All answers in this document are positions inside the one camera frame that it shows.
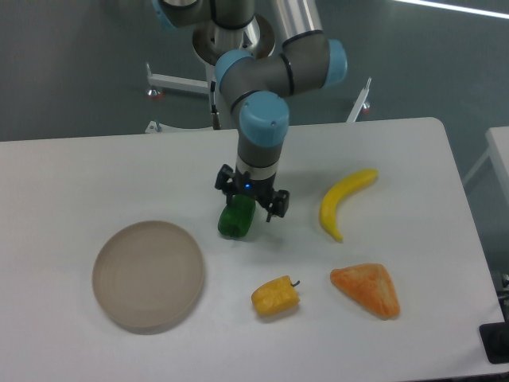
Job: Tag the yellow toy banana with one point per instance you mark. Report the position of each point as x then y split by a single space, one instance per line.
339 192

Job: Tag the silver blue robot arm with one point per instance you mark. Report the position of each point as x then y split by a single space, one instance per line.
262 126

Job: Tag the beige round plate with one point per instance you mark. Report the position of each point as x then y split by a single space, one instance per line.
148 276

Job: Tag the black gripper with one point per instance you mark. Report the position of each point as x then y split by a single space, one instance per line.
232 183

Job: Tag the orange triangular toy bread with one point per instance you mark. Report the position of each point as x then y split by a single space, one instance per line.
371 286

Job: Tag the green toy pepper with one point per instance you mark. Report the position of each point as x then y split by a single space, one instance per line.
237 216

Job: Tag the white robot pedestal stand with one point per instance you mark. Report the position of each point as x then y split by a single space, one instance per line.
179 83

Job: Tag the black device at table edge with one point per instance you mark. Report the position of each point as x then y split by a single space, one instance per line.
494 337

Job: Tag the yellow toy pepper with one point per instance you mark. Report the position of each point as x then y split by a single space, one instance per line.
275 296

